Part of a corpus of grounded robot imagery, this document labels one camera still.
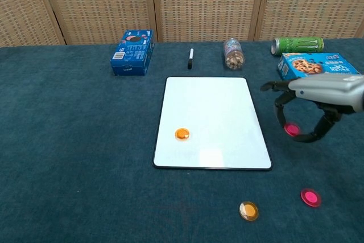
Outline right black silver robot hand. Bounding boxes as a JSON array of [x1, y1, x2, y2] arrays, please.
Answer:
[[260, 73, 364, 143]]

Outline red round magnet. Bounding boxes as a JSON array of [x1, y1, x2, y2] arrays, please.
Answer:
[[284, 122, 301, 137], [300, 188, 322, 208]]

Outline yellow round magnet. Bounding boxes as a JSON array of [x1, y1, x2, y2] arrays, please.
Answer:
[[238, 201, 260, 222], [174, 127, 191, 142]]

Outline white magnetic board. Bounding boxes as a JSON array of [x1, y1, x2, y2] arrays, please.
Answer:
[[152, 76, 273, 171]]

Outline light blue cookie box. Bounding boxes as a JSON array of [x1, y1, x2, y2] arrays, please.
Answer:
[[277, 52, 362, 81]]

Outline green drink can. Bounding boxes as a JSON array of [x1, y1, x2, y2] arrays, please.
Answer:
[[270, 36, 325, 56]]

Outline clear snack jar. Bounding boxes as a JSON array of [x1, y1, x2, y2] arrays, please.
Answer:
[[223, 38, 246, 71]]

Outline woven bamboo folding screen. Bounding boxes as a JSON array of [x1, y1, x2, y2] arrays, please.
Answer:
[[0, 0, 364, 48]]

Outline dark blue Oreo box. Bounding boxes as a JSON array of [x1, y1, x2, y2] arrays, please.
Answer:
[[110, 29, 155, 77]]

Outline dark blue table cloth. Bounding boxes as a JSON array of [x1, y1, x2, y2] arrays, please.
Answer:
[[0, 38, 364, 243]]

